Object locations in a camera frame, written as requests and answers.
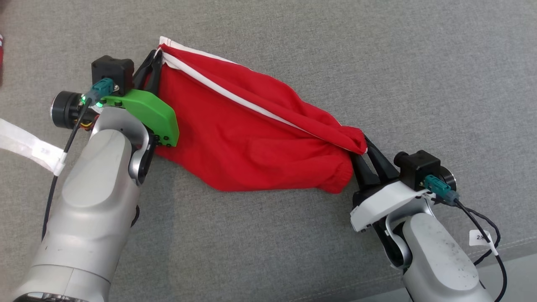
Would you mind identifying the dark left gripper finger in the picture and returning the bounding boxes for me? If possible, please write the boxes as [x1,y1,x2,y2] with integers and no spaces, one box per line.
[144,56,164,95]
[133,49,157,89]

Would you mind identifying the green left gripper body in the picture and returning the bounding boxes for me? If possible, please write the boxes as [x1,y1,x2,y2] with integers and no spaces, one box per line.
[101,89,180,148]

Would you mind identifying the red shorts with elastic waistband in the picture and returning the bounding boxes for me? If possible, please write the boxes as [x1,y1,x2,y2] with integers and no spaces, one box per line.
[154,36,369,195]

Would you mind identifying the teal right cable connector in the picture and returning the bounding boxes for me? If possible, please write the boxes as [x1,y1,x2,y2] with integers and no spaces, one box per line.
[423,174,460,206]

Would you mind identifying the long white fabric cable strap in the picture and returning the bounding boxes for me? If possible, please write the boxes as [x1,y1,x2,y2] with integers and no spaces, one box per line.
[0,118,67,177]

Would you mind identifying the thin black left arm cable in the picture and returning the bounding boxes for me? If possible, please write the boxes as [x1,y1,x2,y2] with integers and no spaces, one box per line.
[41,101,91,242]

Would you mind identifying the teal cable connector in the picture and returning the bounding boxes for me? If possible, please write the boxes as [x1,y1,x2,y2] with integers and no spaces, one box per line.
[423,174,460,206]
[86,77,115,106]

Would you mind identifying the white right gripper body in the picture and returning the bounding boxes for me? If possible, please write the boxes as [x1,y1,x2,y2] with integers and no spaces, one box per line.
[350,178,433,233]

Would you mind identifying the small white cable label tag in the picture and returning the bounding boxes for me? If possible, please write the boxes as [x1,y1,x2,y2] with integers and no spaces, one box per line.
[469,229,493,247]

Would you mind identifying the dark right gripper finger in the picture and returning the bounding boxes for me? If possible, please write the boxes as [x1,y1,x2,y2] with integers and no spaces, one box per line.
[364,136,400,182]
[350,153,381,192]

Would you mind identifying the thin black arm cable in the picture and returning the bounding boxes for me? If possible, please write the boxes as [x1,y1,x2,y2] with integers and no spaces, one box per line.
[454,199,508,302]
[41,101,91,242]

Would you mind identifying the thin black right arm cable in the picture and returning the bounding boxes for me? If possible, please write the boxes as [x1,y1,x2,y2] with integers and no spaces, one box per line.
[454,199,508,302]

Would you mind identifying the teal left cable connector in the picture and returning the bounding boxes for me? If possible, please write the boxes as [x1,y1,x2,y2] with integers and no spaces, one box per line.
[86,77,115,106]

